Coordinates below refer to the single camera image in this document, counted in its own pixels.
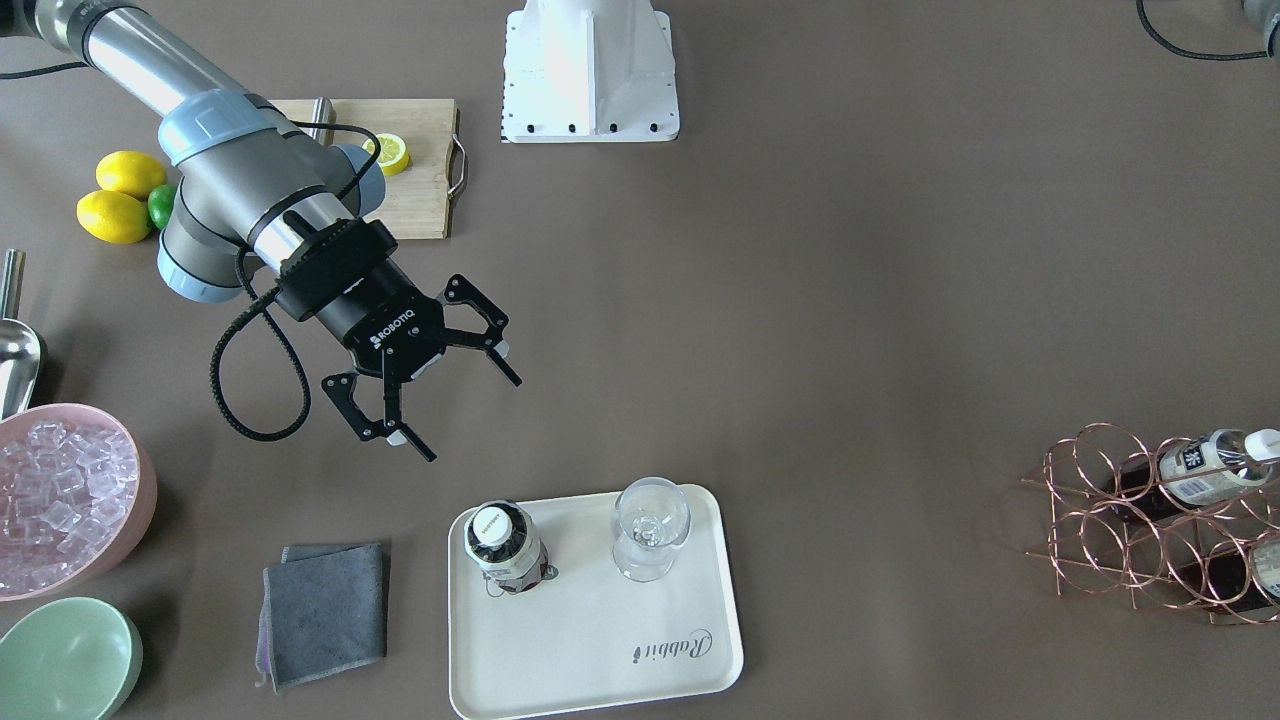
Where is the half lemon slice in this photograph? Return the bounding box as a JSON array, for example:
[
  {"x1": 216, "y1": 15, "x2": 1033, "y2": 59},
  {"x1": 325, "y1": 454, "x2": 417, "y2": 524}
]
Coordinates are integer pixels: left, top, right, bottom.
[{"x1": 362, "y1": 132, "x2": 411, "y2": 177}]

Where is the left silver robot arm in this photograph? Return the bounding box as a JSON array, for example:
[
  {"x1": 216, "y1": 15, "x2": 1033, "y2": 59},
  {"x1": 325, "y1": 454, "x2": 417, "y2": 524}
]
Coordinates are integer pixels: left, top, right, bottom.
[{"x1": 1240, "y1": 0, "x2": 1280, "y2": 59}]

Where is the tea bottle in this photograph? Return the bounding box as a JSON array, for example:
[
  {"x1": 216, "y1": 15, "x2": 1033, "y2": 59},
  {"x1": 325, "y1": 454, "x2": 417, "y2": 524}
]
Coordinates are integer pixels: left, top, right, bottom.
[
  {"x1": 463, "y1": 500, "x2": 559, "y2": 594},
  {"x1": 1111, "y1": 429, "x2": 1279, "y2": 523},
  {"x1": 1176, "y1": 537, "x2": 1279, "y2": 614}
]

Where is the upright wine glass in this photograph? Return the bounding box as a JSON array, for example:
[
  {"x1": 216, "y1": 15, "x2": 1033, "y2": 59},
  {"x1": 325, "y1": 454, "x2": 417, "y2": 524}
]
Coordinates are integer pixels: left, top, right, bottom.
[{"x1": 611, "y1": 477, "x2": 692, "y2": 583}]

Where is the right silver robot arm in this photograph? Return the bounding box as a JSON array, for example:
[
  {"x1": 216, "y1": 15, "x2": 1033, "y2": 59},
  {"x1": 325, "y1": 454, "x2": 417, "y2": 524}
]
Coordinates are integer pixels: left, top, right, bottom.
[{"x1": 3, "y1": 1, "x2": 521, "y2": 460}]

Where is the steel ice scoop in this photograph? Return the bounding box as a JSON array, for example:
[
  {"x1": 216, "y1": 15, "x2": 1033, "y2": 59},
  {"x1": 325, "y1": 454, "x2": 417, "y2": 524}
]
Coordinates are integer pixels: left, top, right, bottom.
[{"x1": 1, "y1": 249, "x2": 45, "y2": 419}]

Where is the dark grey folded cloth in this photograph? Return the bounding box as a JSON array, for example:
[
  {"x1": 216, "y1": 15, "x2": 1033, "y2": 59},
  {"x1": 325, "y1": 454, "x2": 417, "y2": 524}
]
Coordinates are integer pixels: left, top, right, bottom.
[{"x1": 255, "y1": 542, "x2": 390, "y2": 693}]

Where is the white plastic tray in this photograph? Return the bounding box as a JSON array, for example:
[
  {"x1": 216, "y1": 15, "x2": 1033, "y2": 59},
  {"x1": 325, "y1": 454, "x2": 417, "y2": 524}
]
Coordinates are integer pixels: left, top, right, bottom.
[{"x1": 447, "y1": 484, "x2": 745, "y2": 719}]

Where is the copper wire bottle basket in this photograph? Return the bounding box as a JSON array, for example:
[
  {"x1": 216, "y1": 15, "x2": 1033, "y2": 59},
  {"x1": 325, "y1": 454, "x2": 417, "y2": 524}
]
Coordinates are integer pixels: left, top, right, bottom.
[{"x1": 1020, "y1": 423, "x2": 1279, "y2": 626}]

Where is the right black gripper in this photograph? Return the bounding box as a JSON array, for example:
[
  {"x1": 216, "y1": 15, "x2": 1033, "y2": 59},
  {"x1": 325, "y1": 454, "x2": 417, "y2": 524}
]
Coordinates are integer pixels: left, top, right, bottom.
[{"x1": 276, "y1": 218, "x2": 524, "y2": 464}]

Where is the pink bowl with ice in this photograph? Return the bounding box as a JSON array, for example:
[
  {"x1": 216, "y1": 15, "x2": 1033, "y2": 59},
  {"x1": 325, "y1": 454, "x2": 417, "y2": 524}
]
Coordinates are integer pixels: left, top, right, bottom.
[{"x1": 1, "y1": 404, "x2": 157, "y2": 602}]

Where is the tea bottle front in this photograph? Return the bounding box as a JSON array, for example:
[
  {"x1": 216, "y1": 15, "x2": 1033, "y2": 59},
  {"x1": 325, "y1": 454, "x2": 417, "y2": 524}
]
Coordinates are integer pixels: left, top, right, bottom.
[{"x1": 463, "y1": 500, "x2": 559, "y2": 594}]

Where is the tea bottle rear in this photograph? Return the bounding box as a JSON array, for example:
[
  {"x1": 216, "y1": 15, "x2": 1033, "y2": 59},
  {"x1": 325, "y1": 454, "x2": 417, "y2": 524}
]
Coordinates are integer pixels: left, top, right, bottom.
[{"x1": 1111, "y1": 429, "x2": 1279, "y2": 523}]

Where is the green lime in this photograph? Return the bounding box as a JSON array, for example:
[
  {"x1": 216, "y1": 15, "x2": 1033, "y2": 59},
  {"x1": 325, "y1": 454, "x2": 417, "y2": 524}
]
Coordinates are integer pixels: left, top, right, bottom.
[{"x1": 145, "y1": 183, "x2": 178, "y2": 231}]

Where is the green ceramic bowl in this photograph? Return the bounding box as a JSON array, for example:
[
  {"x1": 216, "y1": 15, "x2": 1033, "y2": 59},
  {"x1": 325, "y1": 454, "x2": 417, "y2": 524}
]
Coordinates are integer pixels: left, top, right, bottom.
[{"x1": 1, "y1": 597, "x2": 143, "y2": 719}]

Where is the yellow lemon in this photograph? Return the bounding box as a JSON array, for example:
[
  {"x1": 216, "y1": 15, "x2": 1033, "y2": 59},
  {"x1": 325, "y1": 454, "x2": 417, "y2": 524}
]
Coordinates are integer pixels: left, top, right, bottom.
[
  {"x1": 76, "y1": 190, "x2": 154, "y2": 243},
  {"x1": 95, "y1": 150, "x2": 166, "y2": 200}
]

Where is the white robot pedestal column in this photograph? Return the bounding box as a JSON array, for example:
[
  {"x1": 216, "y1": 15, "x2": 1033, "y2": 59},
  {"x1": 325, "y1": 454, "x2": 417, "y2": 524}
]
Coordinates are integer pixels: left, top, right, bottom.
[{"x1": 500, "y1": 1, "x2": 681, "y2": 143}]

